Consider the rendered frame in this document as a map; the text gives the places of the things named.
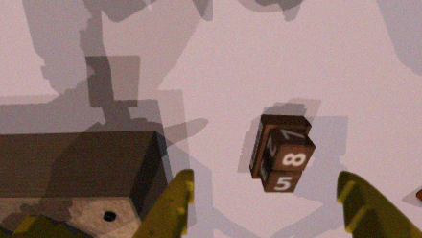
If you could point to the orange pocket multimeter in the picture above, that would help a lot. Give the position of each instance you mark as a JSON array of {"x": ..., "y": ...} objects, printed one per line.
[{"x": 419, "y": 195}]

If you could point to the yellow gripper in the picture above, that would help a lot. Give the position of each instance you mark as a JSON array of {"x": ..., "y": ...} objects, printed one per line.
[{"x": 367, "y": 212}]

